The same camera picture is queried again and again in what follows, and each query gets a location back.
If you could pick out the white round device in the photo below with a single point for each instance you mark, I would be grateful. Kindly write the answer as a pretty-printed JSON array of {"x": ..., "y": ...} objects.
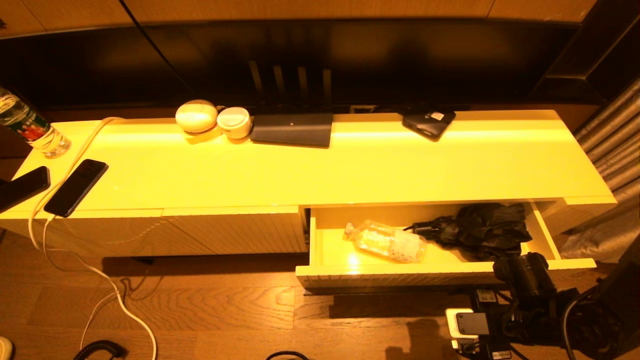
[{"x": 234, "y": 122}]

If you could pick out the small black stickered device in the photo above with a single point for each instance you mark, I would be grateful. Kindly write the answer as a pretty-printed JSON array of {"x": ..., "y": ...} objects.
[{"x": 430, "y": 125}]

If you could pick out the dark wooden wall shelf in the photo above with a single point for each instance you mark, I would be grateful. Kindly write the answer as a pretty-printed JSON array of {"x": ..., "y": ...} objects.
[{"x": 600, "y": 50}]

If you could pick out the white cabinet drawer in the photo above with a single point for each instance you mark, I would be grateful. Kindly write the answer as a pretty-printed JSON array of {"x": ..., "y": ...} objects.
[{"x": 350, "y": 272}]

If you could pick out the black television screen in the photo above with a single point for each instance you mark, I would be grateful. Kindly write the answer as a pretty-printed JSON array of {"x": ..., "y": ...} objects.
[{"x": 400, "y": 60}]

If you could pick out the cream ribbed sideboard cabinet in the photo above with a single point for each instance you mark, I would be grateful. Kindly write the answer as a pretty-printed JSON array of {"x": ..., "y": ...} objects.
[{"x": 225, "y": 170}]

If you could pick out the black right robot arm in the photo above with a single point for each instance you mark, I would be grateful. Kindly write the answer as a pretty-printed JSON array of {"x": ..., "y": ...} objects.
[{"x": 525, "y": 275}]

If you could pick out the black umbrella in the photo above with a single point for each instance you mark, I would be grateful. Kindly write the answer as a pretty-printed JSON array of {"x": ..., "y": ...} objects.
[{"x": 485, "y": 230}]

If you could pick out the black smartphone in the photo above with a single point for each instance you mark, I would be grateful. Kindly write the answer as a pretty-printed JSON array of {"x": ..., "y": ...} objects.
[
  {"x": 22, "y": 186},
  {"x": 75, "y": 188}
]

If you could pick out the white sneaker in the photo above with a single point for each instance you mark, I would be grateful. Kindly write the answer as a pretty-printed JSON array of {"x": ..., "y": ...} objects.
[{"x": 5, "y": 349}]

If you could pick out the white oval device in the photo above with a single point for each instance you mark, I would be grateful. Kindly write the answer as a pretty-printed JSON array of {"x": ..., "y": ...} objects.
[{"x": 196, "y": 117}]

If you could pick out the clear plastic water bottle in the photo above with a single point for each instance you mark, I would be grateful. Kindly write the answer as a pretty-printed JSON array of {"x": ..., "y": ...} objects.
[{"x": 390, "y": 242}]

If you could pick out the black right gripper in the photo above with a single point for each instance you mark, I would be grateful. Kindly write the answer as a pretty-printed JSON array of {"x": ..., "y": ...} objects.
[{"x": 502, "y": 330}]

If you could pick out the water bottle with colourful label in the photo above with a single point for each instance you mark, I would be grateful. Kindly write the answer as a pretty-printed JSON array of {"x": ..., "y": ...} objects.
[{"x": 30, "y": 127}]

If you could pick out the dark grey antenna router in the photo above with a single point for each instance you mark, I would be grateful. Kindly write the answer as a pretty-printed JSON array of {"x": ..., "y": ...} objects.
[{"x": 292, "y": 130}]

